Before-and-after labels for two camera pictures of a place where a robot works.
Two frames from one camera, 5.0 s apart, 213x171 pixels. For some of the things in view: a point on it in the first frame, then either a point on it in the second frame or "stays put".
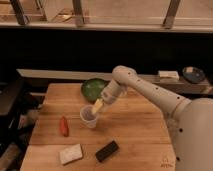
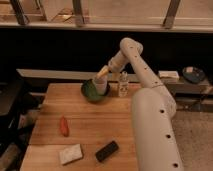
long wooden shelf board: [48, 76] stays put
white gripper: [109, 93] -> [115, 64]
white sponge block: [71, 154] stays put
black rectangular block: [106, 151] stays put
